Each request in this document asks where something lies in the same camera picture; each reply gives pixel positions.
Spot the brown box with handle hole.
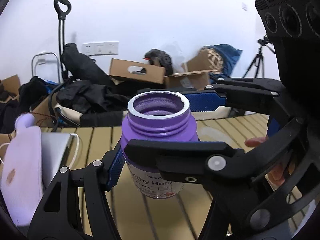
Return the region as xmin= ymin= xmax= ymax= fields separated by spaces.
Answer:
xmin=110 ymin=59 xmax=165 ymax=84

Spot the woven rattan ball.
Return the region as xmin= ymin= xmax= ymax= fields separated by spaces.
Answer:
xmin=207 ymin=48 xmax=223 ymax=71

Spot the open cardboard box right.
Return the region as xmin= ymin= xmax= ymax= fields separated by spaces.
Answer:
xmin=165 ymin=49 xmax=220 ymax=90

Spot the person's right hand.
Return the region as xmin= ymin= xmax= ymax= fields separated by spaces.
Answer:
xmin=244 ymin=135 xmax=296 ymax=188

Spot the black camera tripod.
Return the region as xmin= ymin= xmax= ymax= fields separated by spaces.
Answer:
xmin=242 ymin=35 xmax=276 ymax=78

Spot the black trolley handle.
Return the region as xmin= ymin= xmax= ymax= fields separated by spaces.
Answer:
xmin=54 ymin=0 xmax=72 ymax=81

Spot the silver laptop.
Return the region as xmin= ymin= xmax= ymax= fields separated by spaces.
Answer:
xmin=41 ymin=132 xmax=73 ymax=189

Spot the white wall socket strip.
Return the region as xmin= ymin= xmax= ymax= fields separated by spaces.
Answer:
xmin=81 ymin=41 xmax=119 ymax=56

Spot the tan slatted folding table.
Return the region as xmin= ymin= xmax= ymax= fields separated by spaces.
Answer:
xmin=0 ymin=113 xmax=311 ymax=240

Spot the red black braided cable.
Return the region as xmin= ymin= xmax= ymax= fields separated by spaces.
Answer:
xmin=30 ymin=110 xmax=57 ymax=128

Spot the white charging cable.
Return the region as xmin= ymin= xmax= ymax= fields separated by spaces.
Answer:
xmin=0 ymin=133 xmax=83 ymax=170

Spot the large cardboard box left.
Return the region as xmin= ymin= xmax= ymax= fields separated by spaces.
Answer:
xmin=1 ymin=75 xmax=57 ymax=143

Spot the black clothes pile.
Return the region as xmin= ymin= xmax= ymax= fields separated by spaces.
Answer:
xmin=1 ymin=43 xmax=165 ymax=134

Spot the lilac hot water bag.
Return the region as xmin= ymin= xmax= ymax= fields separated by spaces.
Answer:
xmin=1 ymin=113 xmax=43 ymax=226

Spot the purple supplement bottle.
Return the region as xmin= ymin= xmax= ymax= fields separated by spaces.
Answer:
xmin=120 ymin=90 xmax=199 ymax=199

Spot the blue bag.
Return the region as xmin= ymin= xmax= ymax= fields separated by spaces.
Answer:
xmin=203 ymin=44 xmax=243 ymax=77

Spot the silver metal chair frame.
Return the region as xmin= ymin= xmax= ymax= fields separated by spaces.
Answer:
xmin=31 ymin=51 xmax=61 ymax=83

